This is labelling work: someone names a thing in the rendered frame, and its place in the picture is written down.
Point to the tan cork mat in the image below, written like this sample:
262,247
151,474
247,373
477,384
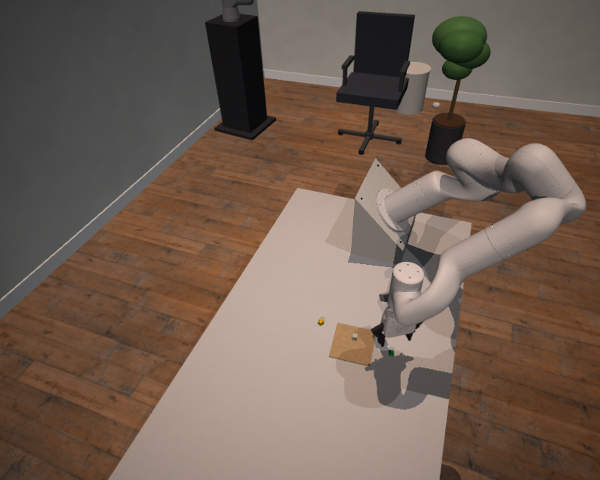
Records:
357,351

